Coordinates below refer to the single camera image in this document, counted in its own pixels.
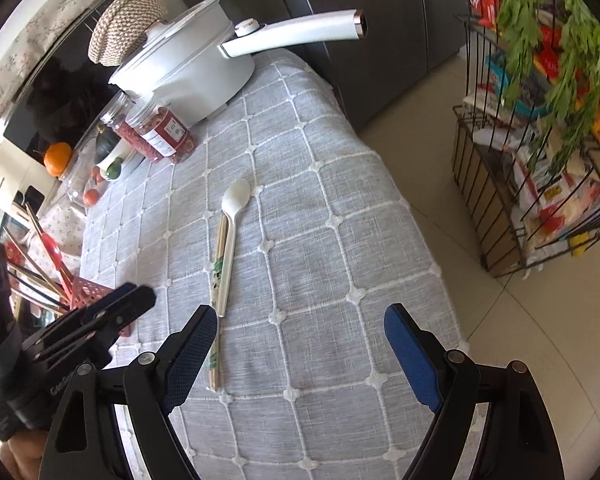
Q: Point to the clear jar with white label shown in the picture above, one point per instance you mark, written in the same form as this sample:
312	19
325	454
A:
165	132

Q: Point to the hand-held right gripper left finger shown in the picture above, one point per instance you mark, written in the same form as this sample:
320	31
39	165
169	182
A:
190	360

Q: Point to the small red tomato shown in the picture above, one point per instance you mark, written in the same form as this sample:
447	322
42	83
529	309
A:
91	196
98	174

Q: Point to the clear glass bowl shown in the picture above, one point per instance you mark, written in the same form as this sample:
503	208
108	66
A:
75	185

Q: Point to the clear jar of red berries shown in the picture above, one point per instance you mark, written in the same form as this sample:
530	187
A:
126	134

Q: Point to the white electric pot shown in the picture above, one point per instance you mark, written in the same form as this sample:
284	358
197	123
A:
180	80

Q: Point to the green leafy vegetable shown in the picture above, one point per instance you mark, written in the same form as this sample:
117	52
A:
520	20

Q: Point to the black glass panel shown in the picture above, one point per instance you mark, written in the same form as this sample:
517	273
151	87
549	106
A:
55	95

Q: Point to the black chopstick gold band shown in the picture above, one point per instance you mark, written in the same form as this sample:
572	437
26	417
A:
37	302

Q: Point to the pink perforated utensil basket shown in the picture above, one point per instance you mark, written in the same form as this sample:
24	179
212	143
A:
87	290

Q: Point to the person's left forearm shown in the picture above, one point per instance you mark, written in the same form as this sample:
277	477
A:
22	460

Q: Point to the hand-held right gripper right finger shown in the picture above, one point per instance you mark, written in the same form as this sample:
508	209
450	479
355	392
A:
412	360

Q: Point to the white plastic spoon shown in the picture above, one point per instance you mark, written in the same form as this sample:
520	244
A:
235	200

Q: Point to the red plastic spoon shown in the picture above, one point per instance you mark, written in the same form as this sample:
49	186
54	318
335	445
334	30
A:
55	255

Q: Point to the woven straw trivet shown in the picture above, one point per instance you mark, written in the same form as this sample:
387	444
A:
125	20

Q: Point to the dark green pumpkin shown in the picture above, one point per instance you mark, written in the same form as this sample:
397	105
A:
106	142

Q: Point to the orange fruit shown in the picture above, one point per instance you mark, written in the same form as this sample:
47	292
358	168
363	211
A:
57	157

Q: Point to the cream white appliance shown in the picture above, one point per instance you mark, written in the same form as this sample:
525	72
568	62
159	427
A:
15	180

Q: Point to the bundle of wooden chopsticks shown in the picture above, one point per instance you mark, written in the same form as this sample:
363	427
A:
25	255

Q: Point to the floral cloth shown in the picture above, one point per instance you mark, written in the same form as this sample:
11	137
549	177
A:
65	225

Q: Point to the floral curtain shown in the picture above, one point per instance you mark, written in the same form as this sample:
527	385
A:
35	25

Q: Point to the paper-sleeved disposable chopsticks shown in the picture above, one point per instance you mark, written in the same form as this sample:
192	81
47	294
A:
215	280

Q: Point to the grey refrigerator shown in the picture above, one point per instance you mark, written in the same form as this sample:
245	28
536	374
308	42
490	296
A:
380	35

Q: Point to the wooden chopstick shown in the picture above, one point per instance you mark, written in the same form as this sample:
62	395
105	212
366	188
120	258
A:
34	220
30	272

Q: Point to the grey checked tablecloth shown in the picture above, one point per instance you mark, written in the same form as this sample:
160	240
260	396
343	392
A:
305	210

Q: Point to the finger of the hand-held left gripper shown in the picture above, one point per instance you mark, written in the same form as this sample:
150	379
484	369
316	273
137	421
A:
112	296
135	305

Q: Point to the small green lime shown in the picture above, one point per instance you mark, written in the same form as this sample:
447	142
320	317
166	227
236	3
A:
114	170

